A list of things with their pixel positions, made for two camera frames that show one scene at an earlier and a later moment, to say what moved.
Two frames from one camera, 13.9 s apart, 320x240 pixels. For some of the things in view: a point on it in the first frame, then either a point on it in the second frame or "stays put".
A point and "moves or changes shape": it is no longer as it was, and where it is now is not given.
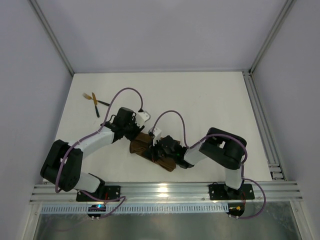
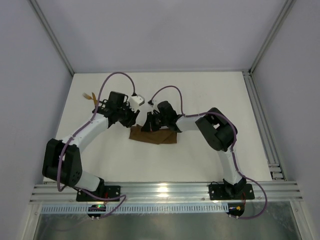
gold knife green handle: [96, 104] stays put
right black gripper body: [158, 150] to [152, 120]
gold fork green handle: [87, 96] stays put
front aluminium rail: [173, 193] stays put
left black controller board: [96, 208] stays put
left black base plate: [106, 192] stays put
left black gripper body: [135, 130] to [129, 114]
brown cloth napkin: [143, 141] moves or changes shape
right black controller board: [236, 209] stays put
